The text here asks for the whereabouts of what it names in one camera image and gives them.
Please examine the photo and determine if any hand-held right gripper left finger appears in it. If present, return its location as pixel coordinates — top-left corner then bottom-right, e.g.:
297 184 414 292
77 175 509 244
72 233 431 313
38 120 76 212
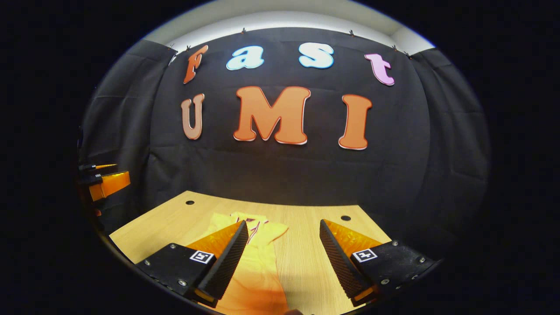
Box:
136 220 249 308

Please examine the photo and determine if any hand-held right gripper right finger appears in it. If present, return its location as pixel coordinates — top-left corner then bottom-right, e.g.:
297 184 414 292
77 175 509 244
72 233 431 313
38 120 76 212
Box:
319 219 439 308

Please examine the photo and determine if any orange T-shirt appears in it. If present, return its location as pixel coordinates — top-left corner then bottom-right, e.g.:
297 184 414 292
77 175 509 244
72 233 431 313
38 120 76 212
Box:
206 212 291 315

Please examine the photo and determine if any black backdrop cloth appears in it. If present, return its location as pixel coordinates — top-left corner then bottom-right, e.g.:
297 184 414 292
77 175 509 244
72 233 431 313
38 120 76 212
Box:
79 27 490 263

